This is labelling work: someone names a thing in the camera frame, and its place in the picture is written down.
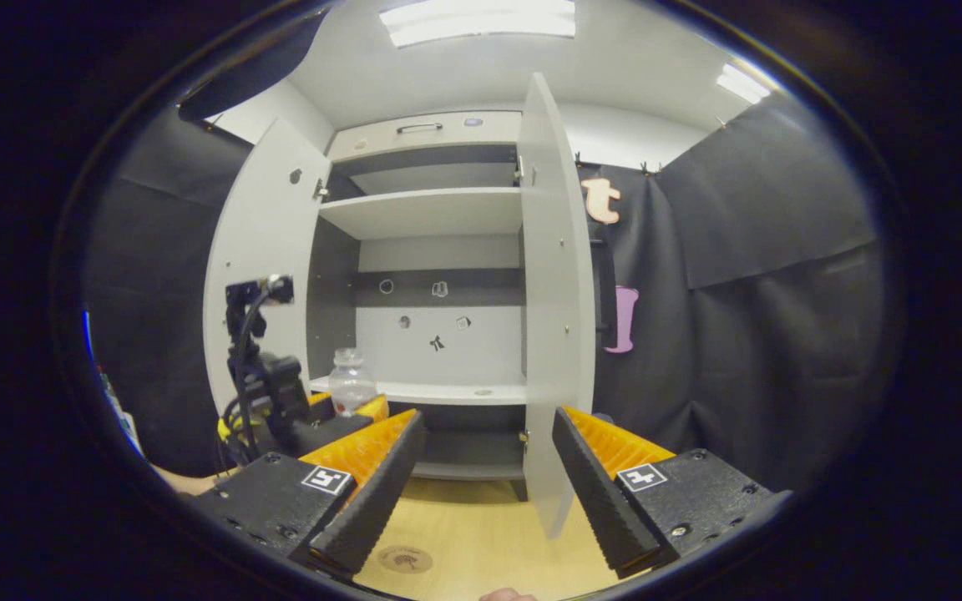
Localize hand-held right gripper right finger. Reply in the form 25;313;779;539
551;406;792;580

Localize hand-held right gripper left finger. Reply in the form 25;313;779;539
191;408;428;582

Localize clear bottle with red label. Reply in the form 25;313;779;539
329;348;378;417

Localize round wooden coaster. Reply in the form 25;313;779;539
377;546;434;574

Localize white cabinet door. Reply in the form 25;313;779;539
517;73;599;539
203;117;333;418

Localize white and grey cabinet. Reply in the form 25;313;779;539
306;110;532;502

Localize white cabinet drawer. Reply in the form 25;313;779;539
327;111;524;164

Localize white and blue object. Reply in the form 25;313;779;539
101;376;145;458

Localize black backdrop cloth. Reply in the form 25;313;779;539
84;109;256;477
569;92;895;493

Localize large ceiling light panel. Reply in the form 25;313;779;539
378;0;577;48

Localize small ceiling light panel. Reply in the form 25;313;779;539
716;64;772;105

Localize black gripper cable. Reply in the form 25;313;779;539
233;280;281;376

